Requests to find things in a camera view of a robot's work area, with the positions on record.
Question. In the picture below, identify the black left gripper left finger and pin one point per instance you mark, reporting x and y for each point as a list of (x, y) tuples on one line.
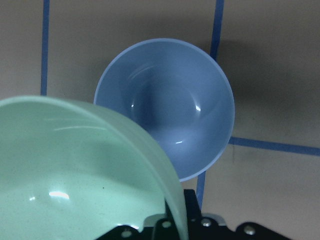
[(156, 227)]

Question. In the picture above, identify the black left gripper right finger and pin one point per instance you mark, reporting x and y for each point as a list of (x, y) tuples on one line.
[(213, 227)]

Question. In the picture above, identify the green bowl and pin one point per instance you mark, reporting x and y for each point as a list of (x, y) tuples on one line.
[(72, 170)]

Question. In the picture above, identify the blue bowl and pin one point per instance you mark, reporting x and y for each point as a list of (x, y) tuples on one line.
[(178, 94)]

